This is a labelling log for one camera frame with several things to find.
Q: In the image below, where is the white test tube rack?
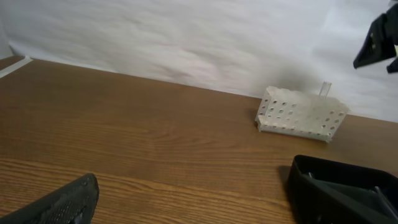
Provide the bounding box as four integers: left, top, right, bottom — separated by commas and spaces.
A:
254, 85, 352, 144

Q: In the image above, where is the clear test tube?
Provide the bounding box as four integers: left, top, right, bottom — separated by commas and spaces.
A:
318, 81, 333, 98

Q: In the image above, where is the black tray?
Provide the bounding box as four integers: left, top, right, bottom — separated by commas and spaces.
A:
287, 154, 398, 220

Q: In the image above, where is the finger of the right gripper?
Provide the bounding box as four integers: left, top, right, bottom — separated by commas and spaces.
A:
386, 58, 398, 75
353, 14, 398, 70

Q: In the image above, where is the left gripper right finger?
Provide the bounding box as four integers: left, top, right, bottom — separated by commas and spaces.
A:
287, 177, 398, 224

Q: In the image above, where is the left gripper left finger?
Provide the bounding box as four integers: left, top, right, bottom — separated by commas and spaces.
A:
0, 172, 100, 224

